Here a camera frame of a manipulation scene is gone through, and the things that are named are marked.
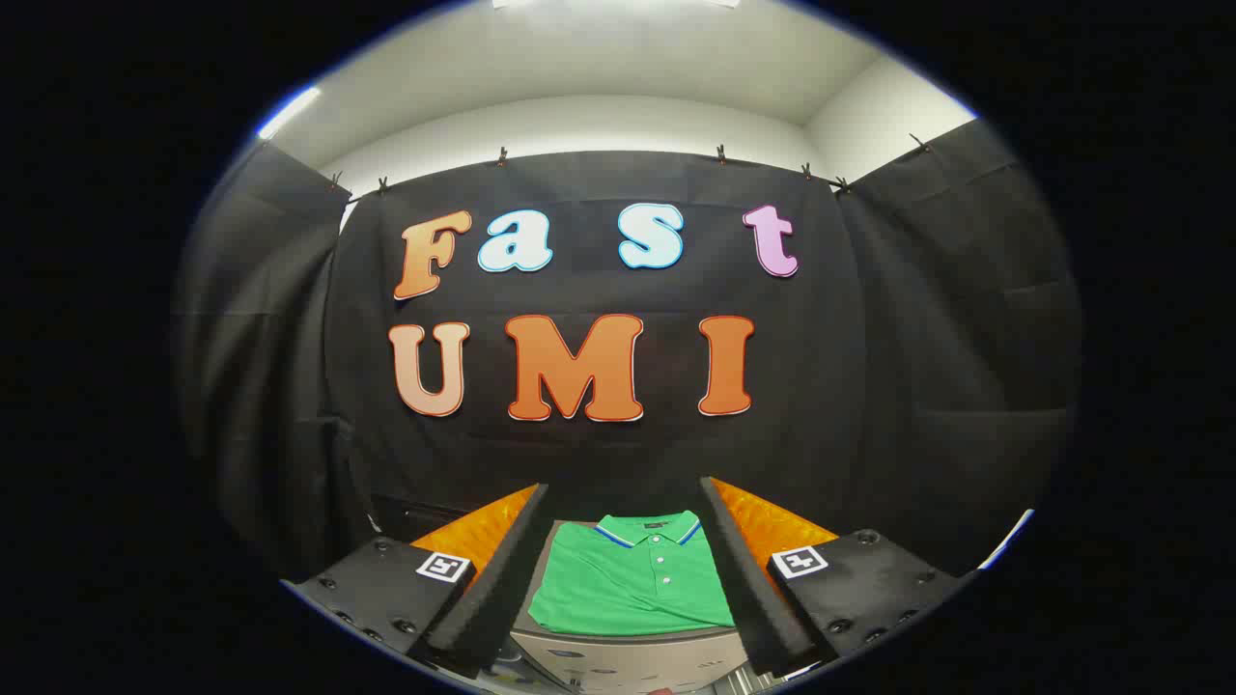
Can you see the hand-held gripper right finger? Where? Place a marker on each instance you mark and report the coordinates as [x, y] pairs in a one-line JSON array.
[[748, 579]]

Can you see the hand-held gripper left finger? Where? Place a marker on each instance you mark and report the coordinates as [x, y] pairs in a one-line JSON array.
[[502, 579]]

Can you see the green polo shirt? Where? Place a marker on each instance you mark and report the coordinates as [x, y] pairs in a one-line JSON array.
[[618, 589]]

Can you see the grey washing machine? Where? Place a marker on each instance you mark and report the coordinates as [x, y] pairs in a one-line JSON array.
[[618, 666]]

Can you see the black backdrop cloth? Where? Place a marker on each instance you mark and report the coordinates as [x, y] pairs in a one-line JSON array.
[[599, 454]]

